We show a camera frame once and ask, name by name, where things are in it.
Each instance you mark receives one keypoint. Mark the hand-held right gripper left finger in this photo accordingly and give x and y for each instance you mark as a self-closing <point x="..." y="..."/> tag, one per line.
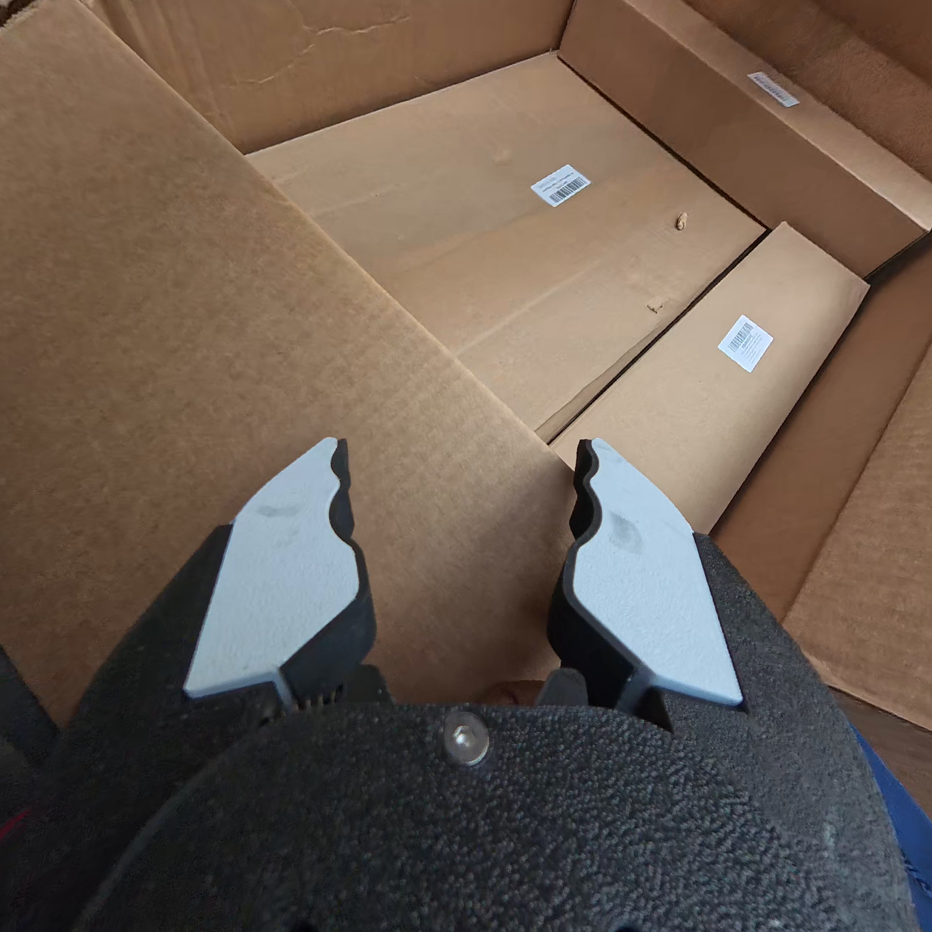
<point x="280" y="582"/>

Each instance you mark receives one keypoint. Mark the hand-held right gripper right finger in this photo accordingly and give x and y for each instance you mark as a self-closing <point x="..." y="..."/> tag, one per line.
<point x="648" y="597"/>

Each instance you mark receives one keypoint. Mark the narrow long cardboard box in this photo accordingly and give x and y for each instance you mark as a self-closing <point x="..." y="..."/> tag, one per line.
<point x="713" y="415"/>

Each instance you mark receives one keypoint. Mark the dark cloth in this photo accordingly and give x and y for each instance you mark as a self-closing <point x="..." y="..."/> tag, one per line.
<point x="18" y="728"/>

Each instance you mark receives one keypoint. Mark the large open cardboard box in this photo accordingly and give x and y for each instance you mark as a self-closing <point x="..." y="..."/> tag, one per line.
<point x="182" y="291"/>

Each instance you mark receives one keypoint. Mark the person's blue pants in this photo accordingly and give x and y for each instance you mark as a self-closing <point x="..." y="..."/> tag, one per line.
<point x="914" y="837"/>

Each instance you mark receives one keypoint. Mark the wide flat cardboard box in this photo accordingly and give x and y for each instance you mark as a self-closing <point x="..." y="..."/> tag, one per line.
<point x="473" y="277"/>

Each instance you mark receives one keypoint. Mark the tall cardboard box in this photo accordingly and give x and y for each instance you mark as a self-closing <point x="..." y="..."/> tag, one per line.
<point x="692" y="109"/>

